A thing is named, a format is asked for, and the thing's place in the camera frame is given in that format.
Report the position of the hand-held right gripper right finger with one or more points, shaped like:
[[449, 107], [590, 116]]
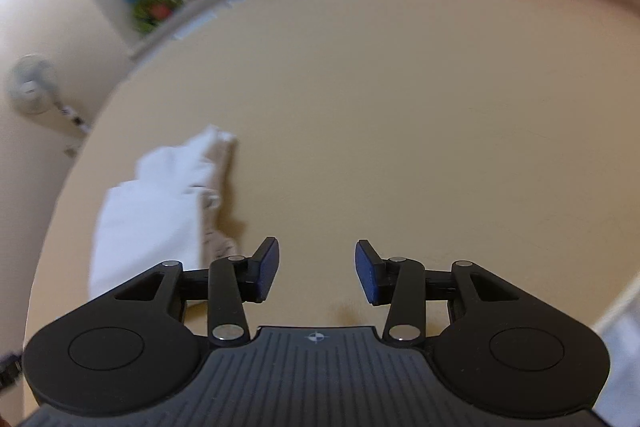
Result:
[[365, 273]]

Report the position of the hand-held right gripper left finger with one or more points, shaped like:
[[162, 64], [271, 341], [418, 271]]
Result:
[[267, 268]]

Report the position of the white long-sleeved top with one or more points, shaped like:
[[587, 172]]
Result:
[[150, 207]]

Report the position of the beige bed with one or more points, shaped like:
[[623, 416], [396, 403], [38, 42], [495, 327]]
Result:
[[400, 107]]

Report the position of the potted green plant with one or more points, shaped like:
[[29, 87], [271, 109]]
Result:
[[157, 9]]

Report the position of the white standing fan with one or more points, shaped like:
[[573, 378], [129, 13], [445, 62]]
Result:
[[30, 87]]

